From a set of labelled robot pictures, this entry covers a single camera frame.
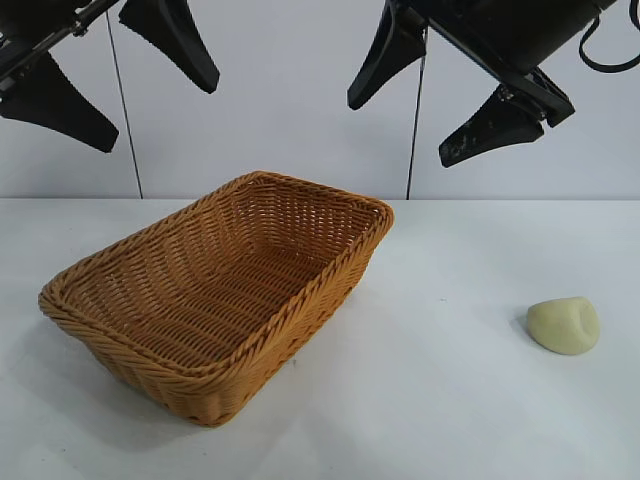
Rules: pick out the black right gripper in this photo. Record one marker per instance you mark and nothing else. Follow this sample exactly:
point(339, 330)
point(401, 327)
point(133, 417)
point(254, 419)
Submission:
point(515, 30)

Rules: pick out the woven tan wicker basket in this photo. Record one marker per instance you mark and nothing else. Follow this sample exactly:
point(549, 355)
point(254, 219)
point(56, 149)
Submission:
point(200, 310)

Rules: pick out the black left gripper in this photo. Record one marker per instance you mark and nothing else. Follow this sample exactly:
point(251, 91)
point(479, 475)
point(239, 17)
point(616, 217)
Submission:
point(60, 30)

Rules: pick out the pale yellow egg yolk pastry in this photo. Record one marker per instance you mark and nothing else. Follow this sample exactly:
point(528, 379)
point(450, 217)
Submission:
point(562, 325)

